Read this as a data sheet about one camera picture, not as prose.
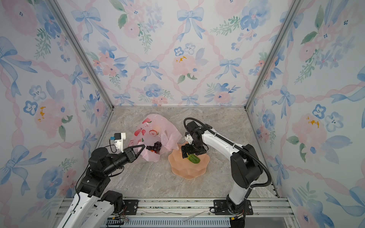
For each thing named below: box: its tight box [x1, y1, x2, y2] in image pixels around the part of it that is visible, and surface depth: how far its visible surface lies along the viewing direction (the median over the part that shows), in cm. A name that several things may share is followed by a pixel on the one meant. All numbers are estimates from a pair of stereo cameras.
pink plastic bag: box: [128, 114, 183, 163], surface depth 90 cm
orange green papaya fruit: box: [186, 152, 201, 164], surface depth 90 cm
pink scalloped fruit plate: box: [168, 141, 211, 180], surface depth 89 cm
